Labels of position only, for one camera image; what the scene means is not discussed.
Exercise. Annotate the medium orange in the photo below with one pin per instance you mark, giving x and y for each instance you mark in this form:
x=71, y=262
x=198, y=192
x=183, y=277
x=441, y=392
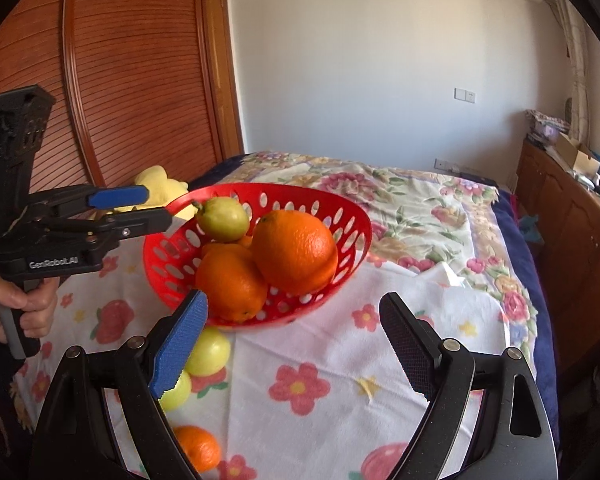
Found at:
x=230, y=285

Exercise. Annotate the patterned curtain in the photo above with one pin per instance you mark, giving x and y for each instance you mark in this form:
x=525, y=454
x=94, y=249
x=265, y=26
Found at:
x=575, y=70

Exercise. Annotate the small tangerine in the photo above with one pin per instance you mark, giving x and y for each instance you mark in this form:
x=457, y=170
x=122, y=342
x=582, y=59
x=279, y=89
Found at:
x=197, y=449
x=245, y=241

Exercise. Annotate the wooden cabinet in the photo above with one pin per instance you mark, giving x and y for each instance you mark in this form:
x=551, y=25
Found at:
x=570, y=240

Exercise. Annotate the yellow plush toy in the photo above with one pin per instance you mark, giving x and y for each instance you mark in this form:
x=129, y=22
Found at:
x=155, y=182

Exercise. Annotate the large orange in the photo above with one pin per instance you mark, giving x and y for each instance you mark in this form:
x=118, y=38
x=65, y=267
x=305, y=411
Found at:
x=295, y=252

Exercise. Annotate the wooden slatted wardrobe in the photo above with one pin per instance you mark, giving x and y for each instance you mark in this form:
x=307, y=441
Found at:
x=130, y=85

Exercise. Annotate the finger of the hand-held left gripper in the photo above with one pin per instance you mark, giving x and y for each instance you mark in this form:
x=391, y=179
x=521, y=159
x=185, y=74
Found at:
x=145, y=221
x=117, y=196

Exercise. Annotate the strawberry print white cloth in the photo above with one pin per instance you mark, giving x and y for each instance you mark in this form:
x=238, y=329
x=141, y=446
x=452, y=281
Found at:
x=330, y=385

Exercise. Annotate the pile of folded cloth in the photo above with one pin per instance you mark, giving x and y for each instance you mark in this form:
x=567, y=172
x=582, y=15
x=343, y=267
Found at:
x=545, y=125

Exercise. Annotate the person's left hand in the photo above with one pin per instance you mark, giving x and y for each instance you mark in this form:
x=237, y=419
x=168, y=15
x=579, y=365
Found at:
x=37, y=310

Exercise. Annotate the wall power outlet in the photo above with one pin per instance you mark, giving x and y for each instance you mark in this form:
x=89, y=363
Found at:
x=446, y=164

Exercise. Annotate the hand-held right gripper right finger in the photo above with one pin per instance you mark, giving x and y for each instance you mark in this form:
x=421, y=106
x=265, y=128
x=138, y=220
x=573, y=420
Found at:
x=410, y=345

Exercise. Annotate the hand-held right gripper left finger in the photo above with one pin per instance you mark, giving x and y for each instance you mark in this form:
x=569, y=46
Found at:
x=180, y=345

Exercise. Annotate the yellow-green pear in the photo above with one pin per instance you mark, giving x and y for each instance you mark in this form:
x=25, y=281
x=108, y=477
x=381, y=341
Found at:
x=222, y=217

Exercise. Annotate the floral blanket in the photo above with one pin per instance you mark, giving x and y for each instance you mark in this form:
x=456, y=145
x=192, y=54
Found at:
x=420, y=220

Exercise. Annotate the blue cloth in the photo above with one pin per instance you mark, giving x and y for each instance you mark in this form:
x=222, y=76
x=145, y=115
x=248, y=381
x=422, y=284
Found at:
x=530, y=227

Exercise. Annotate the cardboard box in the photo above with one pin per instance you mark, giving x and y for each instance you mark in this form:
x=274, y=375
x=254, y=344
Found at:
x=577, y=157

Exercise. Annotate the white wall switch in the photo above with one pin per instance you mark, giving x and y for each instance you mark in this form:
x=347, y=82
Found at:
x=465, y=95

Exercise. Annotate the red perforated plastic basket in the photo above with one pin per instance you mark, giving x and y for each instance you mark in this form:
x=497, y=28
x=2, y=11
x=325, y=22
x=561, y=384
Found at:
x=350, y=240

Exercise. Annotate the small green fruit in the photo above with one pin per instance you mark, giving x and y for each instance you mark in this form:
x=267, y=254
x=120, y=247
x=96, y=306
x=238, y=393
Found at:
x=207, y=352
x=176, y=394

